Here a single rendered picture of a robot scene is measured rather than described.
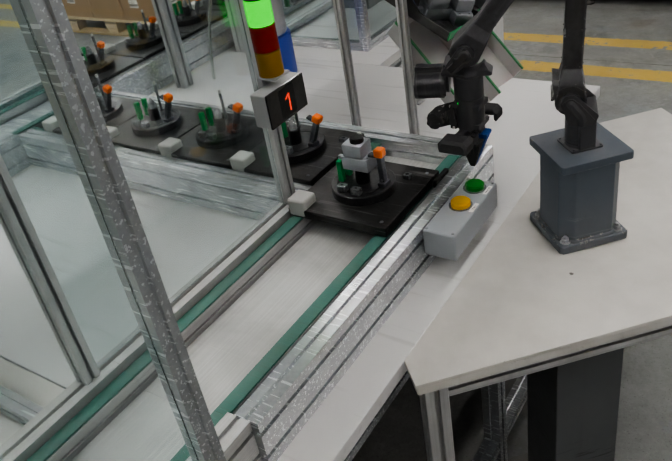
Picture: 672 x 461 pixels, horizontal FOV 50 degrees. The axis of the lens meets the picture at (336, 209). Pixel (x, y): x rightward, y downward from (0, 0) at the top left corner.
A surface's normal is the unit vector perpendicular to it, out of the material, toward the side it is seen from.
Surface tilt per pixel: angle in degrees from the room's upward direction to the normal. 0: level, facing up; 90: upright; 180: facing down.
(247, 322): 0
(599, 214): 90
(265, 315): 0
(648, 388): 0
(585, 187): 90
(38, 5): 90
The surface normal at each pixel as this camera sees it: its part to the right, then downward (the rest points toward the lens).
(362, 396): -0.15, -0.83
